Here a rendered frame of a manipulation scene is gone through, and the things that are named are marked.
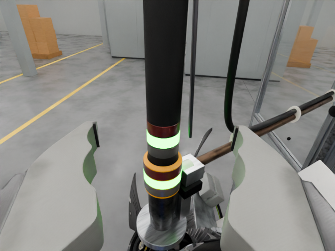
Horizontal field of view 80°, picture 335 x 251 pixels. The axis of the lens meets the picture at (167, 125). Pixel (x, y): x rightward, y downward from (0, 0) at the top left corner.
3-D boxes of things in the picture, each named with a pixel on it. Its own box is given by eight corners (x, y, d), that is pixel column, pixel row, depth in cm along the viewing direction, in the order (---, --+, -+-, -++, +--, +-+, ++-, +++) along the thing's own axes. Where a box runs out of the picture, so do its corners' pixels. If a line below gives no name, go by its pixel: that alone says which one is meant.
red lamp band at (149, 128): (167, 117, 22) (167, 107, 22) (186, 131, 20) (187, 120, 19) (140, 125, 21) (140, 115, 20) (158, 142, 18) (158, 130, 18)
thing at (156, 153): (167, 136, 24) (167, 128, 23) (184, 152, 21) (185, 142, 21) (141, 146, 22) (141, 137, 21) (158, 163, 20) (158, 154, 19)
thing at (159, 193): (167, 165, 27) (167, 158, 26) (187, 187, 24) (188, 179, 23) (137, 179, 25) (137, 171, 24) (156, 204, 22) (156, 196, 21)
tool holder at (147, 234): (177, 191, 34) (181, 145, 29) (206, 224, 29) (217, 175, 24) (128, 218, 30) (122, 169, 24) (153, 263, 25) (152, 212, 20)
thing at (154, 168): (166, 168, 27) (167, 140, 25) (187, 189, 24) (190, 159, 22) (138, 181, 25) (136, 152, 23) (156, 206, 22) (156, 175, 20)
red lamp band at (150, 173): (167, 150, 26) (167, 142, 25) (189, 171, 23) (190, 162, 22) (136, 163, 23) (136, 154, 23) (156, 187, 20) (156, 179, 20)
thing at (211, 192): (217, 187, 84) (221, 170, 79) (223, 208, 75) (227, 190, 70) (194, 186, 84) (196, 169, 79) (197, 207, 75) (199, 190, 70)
